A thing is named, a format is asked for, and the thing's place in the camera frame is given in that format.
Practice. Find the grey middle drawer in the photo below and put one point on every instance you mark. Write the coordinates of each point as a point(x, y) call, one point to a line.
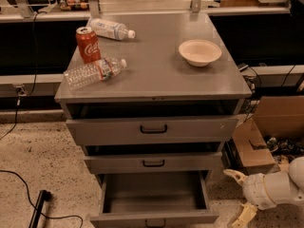
point(145, 163)

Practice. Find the grey bottom drawer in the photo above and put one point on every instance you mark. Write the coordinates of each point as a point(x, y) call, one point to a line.
point(153, 200)

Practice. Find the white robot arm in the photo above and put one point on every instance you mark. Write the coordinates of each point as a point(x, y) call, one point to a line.
point(285, 187)

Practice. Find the white labelled water bottle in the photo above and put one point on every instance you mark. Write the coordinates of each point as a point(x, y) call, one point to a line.
point(112, 30)

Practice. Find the white paper bowl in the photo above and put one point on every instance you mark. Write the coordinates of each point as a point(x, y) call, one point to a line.
point(199, 53)

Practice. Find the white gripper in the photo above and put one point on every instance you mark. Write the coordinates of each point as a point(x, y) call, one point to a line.
point(254, 190)

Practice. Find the black bar on floor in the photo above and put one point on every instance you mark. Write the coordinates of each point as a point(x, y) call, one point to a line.
point(44, 196)

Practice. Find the clear empty water bottle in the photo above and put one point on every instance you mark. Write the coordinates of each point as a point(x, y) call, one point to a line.
point(95, 72)

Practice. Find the grey top drawer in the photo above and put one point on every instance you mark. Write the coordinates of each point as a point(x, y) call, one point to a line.
point(123, 131)

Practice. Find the grey drawer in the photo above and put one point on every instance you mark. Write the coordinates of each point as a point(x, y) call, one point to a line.
point(145, 163)
point(123, 131)
point(153, 200)

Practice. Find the open cardboard box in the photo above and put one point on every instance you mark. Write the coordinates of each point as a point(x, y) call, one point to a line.
point(278, 117)

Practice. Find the red cola can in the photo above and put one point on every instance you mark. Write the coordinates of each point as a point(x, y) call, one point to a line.
point(88, 46)

